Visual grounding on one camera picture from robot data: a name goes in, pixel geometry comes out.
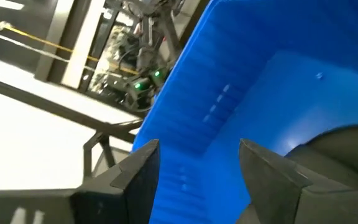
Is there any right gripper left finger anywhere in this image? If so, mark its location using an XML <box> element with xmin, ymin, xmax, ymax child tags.
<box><xmin>70</xmin><ymin>139</ymin><xmax>161</xmax><ymax>224</ymax></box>

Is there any yellow cable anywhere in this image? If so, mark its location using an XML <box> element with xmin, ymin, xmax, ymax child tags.
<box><xmin>0</xmin><ymin>17</ymin><xmax>140</xmax><ymax>75</ymax></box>

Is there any black slide sandal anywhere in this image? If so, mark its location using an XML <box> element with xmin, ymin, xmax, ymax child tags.
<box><xmin>284</xmin><ymin>124</ymin><xmax>358</xmax><ymax>190</ymax></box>

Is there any blue plastic bin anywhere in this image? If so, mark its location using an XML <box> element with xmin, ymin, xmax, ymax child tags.
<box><xmin>132</xmin><ymin>0</ymin><xmax>358</xmax><ymax>224</ymax></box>

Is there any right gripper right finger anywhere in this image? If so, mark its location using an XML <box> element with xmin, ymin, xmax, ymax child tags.
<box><xmin>238</xmin><ymin>138</ymin><xmax>358</xmax><ymax>224</ymax></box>

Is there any black metal table frame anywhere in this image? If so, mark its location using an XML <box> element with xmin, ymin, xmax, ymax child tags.
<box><xmin>0</xmin><ymin>73</ymin><xmax>144</xmax><ymax>184</ymax></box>

